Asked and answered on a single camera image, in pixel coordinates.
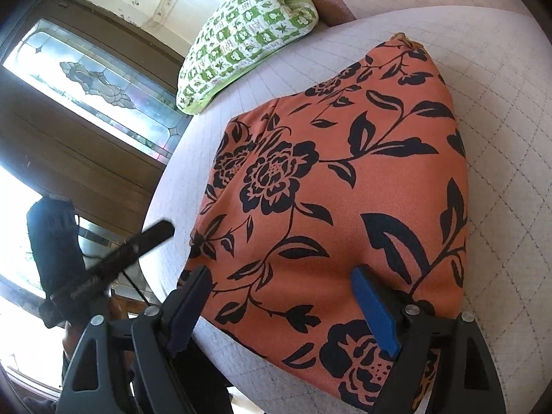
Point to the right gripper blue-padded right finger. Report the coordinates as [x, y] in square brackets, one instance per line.
[466, 378]

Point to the stained glass window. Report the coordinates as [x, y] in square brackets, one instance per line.
[100, 88]

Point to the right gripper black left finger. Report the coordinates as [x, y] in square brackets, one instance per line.
[125, 366]

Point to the black sleeved forearm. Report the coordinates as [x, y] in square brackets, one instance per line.
[54, 239]

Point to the green white patterned pillow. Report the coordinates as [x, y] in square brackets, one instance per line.
[239, 36]

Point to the orange black floral garment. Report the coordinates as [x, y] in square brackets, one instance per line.
[366, 168]

